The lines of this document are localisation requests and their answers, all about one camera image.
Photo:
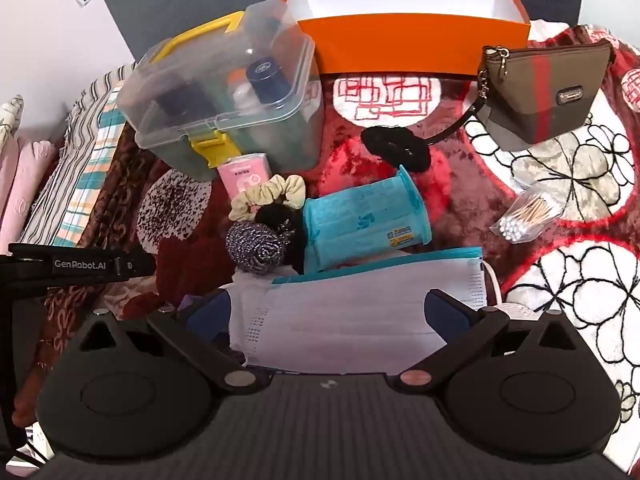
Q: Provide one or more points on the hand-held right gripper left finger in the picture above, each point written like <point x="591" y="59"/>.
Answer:
<point x="212" y="312"/>

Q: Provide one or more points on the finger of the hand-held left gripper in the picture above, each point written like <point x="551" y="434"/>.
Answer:
<point x="100" y="262"/>

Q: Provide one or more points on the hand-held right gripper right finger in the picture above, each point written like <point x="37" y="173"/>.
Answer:
<point x="446" y="310"/>

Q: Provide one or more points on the white blue face mask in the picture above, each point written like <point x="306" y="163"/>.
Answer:
<point x="350" y="310"/>

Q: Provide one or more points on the teal tissue packet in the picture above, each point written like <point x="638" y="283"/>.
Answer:
<point x="350" y="215"/>

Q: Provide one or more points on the black fuzzy scrunchie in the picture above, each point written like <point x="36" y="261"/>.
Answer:
<point x="380" y="145"/>

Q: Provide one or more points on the orange cardboard box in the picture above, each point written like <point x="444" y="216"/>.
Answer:
<point x="415" y="45"/>

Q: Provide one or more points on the silver glitter scrunchie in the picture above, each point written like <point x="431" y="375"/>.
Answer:
<point x="252" y="250"/>

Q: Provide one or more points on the striped plaid cloth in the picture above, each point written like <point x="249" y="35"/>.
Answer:
<point x="80" y="160"/>

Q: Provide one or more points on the small black scrunchie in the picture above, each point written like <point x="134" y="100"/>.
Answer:
<point x="292" y="240"/>

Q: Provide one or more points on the pink pillow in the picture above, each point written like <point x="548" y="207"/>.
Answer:
<point x="25" y="180"/>

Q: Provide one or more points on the bag of cotton swabs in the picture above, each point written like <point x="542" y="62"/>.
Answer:
<point x="530" y="215"/>

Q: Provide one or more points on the cream scrunchie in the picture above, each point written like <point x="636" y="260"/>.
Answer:
<point x="270" y="192"/>

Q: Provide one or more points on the pink packet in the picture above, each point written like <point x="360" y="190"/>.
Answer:
<point x="242" y="175"/>

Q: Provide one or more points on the red floral printed blanket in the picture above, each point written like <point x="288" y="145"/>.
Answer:
<point x="345" y="160"/>

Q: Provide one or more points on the white bottle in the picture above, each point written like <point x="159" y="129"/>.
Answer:
<point x="242" y="92"/>

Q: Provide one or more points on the brown pouch red stripe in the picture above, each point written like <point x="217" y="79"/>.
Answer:
<point x="540" y="95"/>

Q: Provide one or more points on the dark blue cap bottle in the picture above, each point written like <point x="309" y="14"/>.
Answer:
<point x="267" y="77"/>

